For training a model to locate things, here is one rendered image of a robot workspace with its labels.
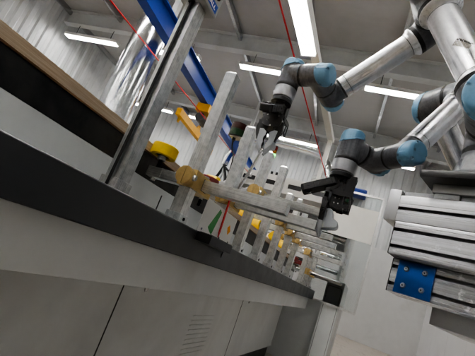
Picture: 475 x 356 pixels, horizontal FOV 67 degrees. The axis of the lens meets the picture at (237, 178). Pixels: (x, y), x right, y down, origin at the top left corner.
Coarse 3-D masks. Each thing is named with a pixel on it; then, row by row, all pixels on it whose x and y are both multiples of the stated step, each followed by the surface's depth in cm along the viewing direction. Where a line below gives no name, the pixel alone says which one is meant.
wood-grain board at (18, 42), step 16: (0, 32) 63; (16, 32) 65; (16, 48) 66; (32, 48) 68; (32, 64) 70; (48, 64) 72; (64, 80) 76; (80, 96) 81; (96, 112) 87; (112, 112) 90
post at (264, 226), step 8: (280, 168) 169; (280, 176) 168; (280, 184) 166; (272, 192) 166; (280, 192) 167; (264, 224) 162; (264, 232) 161; (256, 240) 161; (264, 240) 162; (256, 248) 159
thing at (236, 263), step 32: (0, 160) 45; (32, 160) 49; (0, 192) 46; (32, 192) 50; (64, 192) 55; (96, 192) 61; (96, 224) 63; (128, 224) 71; (160, 224) 81; (192, 256) 98; (224, 256) 118; (256, 256) 157; (288, 288) 224
